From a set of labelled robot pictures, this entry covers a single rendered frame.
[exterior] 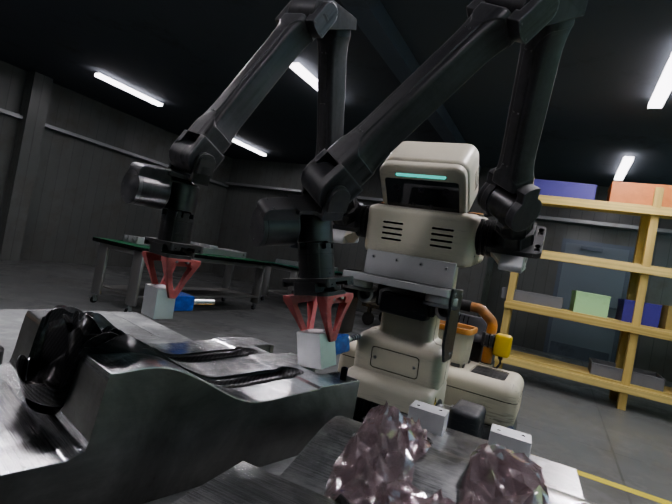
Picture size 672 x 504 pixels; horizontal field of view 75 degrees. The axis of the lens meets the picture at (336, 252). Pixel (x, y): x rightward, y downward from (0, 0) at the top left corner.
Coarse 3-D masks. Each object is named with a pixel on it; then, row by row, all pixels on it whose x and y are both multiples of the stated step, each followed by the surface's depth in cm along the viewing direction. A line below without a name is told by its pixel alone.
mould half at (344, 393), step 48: (0, 384) 49; (96, 384) 39; (144, 384) 41; (192, 384) 45; (288, 384) 59; (336, 384) 62; (0, 432) 39; (48, 432) 40; (96, 432) 38; (144, 432) 41; (192, 432) 45; (240, 432) 50; (288, 432) 56; (0, 480) 33; (48, 480) 36; (96, 480) 39; (144, 480) 42; (192, 480) 46
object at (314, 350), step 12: (300, 336) 69; (312, 336) 67; (324, 336) 67; (348, 336) 72; (360, 336) 77; (300, 348) 69; (312, 348) 67; (324, 348) 67; (336, 348) 70; (348, 348) 72; (300, 360) 69; (312, 360) 67; (324, 360) 67
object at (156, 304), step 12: (156, 288) 76; (144, 300) 79; (156, 300) 76; (168, 300) 78; (180, 300) 80; (192, 300) 82; (204, 300) 85; (144, 312) 79; (156, 312) 76; (168, 312) 78
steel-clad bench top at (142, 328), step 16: (0, 320) 96; (16, 320) 98; (112, 320) 114; (128, 320) 117; (144, 320) 121; (0, 336) 85; (16, 336) 86; (144, 336) 104; (160, 336) 107; (176, 336) 110; (272, 464) 55; (288, 464) 55; (176, 496) 44
